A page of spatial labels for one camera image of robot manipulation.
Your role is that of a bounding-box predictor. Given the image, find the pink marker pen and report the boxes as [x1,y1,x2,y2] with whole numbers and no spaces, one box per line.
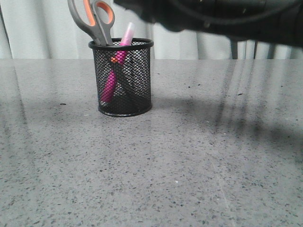
[100,22,135,104]

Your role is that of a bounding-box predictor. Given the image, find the grey orange scissors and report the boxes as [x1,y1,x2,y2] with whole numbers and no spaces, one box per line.
[67,0,143,105]

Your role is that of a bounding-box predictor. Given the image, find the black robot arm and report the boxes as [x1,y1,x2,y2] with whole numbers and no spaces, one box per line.
[114,0,303,47]

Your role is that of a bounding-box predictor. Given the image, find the black mesh pen cup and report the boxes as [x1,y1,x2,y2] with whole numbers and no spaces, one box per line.
[89,38,153,117]

